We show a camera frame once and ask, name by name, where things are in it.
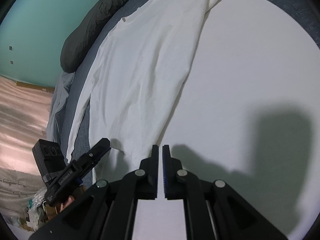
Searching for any pile of cardboard boxes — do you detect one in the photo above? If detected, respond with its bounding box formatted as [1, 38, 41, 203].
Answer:
[10, 205, 58, 233]

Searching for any clear plastic bag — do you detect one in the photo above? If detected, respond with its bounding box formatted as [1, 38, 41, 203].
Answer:
[26, 189, 50, 220]

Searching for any white long-sleeved shirt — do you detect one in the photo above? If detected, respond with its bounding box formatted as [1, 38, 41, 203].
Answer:
[66, 0, 320, 240]

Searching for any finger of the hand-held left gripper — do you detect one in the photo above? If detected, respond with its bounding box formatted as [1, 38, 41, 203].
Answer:
[75, 137, 112, 177]

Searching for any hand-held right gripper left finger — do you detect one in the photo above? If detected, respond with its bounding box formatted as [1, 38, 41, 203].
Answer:
[27, 144, 159, 240]

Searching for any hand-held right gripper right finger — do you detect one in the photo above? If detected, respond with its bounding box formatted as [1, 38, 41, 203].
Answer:
[162, 144, 287, 240]

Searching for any blue patterned bed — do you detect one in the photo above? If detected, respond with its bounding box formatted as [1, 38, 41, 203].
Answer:
[61, 0, 320, 180]

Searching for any light grey blanket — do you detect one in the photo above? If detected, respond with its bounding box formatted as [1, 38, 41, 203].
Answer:
[46, 70, 75, 143]

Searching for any pink curtain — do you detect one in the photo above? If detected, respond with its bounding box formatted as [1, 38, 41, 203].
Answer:
[0, 75, 57, 220]

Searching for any dark grey pillow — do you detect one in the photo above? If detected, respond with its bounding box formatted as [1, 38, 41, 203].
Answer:
[60, 0, 160, 73]

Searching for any wooden board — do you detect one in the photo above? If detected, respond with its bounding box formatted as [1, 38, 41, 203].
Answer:
[15, 81, 56, 93]

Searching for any person's left hand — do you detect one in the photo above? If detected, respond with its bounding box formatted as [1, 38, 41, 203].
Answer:
[60, 186, 87, 210]

